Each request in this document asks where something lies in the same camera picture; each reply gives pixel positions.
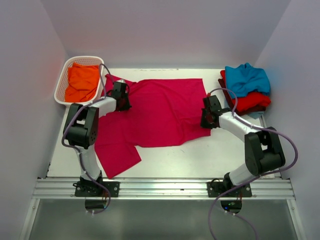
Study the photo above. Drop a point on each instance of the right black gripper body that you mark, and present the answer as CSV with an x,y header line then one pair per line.
x,y
205,122

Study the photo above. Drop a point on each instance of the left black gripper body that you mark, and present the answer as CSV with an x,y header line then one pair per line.
x,y
126,105

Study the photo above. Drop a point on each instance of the crimson pink t shirt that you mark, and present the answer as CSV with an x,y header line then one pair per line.
x,y
163,113

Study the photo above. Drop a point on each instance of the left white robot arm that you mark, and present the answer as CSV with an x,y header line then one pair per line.
x,y
81,128

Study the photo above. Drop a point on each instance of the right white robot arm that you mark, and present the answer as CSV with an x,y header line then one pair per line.
x,y
262,147

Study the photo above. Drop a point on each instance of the maroon folded t shirt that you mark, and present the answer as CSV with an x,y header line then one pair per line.
x,y
230,100

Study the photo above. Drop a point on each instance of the orange t shirt in basket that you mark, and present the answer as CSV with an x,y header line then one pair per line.
x,y
82,83

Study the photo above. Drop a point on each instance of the white plastic laundry basket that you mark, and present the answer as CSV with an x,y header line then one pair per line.
x,y
62,84

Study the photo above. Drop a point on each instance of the light blue folded t shirt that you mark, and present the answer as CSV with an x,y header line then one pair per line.
x,y
256,114

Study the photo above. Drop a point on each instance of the red folded t shirt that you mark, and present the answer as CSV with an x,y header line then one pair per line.
x,y
250,101

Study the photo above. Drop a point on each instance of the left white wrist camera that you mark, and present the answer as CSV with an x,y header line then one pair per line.
x,y
121,81

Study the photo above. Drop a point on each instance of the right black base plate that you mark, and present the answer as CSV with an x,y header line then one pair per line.
x,y
216,187

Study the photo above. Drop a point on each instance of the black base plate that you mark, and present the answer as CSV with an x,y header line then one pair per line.
x,y
90,189
216,187

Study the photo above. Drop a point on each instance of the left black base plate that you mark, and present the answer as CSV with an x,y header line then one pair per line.
x,y
90,189

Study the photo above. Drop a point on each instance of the aluminium front rail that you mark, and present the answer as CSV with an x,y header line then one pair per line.
x,y
167,189

